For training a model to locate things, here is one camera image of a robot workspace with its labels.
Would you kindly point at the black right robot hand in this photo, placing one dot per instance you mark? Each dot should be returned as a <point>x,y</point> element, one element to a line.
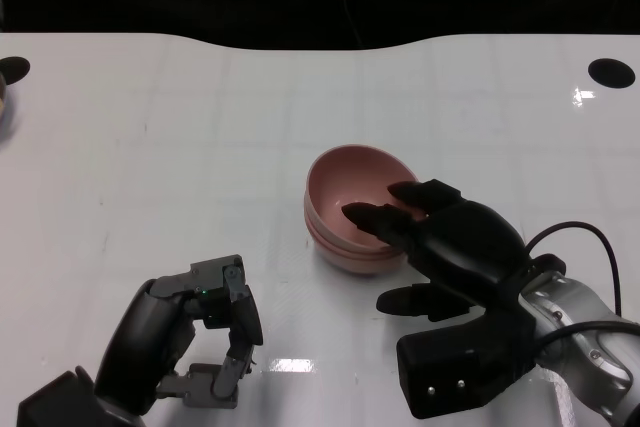
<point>460,247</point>

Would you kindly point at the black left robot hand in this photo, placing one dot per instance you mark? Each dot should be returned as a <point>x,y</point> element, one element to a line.
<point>135,347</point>

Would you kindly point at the pink plastic bowl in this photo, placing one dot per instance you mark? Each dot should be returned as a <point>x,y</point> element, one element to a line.
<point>320,239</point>
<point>355,266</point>
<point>355,177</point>

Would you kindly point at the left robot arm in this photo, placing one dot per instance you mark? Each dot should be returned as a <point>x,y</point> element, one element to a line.
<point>60,402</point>

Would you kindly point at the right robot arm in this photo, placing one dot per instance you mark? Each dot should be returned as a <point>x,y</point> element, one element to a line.
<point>585,347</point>

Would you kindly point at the black round table grommet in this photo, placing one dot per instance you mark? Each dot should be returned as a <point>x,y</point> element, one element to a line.
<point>14,69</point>
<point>611,73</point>

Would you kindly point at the metal dish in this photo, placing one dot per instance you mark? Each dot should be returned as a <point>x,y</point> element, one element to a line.
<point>2,102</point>

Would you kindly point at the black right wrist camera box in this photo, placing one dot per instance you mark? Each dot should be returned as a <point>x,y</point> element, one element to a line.
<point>450,372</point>

